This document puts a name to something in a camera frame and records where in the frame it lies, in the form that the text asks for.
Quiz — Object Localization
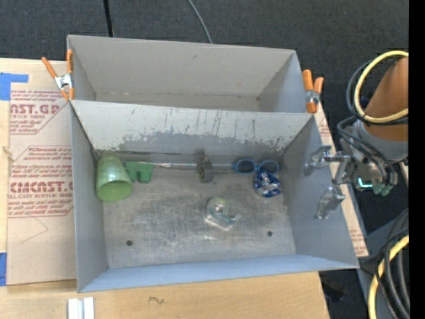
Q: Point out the clear tape dispenser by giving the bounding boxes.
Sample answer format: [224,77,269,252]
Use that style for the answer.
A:
[203,197,242,232]

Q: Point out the brown cardboard board red print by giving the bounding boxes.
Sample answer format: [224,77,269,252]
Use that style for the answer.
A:
[0,57,370,286]

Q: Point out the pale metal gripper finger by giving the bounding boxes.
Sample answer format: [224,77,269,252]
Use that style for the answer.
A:
[303,145,333,177]
[313,184,347,221]

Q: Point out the blue sunglasses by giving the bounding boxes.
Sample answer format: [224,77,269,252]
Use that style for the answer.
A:
[230,158,281,176]

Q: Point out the green plastic cup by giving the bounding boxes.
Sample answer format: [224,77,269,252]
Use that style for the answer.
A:
[95,154,134,203]

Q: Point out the grey tape roll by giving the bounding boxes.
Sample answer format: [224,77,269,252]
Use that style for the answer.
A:
[196,158,214,183]

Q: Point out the blue and silver crumpled wrapper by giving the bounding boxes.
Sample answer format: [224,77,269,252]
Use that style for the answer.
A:
[253,170,283,199]

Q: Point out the grey metal bin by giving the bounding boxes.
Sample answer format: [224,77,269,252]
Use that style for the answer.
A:
[66,34,361,294]

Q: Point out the green toy block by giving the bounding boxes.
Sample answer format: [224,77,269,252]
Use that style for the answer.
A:
[125,161,155,183]

